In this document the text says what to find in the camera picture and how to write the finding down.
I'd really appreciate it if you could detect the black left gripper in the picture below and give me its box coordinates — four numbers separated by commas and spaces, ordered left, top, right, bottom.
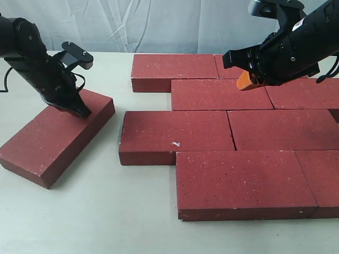
30, 58, 92, 119

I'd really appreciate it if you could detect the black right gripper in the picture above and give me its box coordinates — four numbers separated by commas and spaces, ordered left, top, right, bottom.
222, 15, 338, 91

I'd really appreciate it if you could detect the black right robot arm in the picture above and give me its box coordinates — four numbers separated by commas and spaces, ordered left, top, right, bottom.
222, 1, 338, 90

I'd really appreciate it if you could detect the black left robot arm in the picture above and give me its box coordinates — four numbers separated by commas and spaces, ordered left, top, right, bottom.
1, 16, 94, 119

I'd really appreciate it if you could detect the right second row brick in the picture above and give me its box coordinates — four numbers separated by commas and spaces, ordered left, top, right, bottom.
265, 78, 338, 109

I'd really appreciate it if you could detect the middle row red brick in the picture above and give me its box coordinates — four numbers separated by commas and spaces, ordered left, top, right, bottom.
228, 110, 338, 151

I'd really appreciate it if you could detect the white backdrop curtain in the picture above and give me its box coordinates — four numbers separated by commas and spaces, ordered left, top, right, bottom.
1, 0, 279, 54

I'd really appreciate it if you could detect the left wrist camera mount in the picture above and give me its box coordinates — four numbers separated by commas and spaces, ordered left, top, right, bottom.
53, 41, 94, 72

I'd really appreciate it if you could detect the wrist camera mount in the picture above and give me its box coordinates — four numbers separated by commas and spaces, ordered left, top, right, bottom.
248, 0, 306, 32
53, 41, 94, 72

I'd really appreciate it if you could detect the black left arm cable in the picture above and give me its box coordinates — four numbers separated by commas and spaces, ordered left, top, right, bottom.
0, 66, 86, 94

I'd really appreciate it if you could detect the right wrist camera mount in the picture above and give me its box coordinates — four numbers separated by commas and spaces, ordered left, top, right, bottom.
248, 0, 306, 32

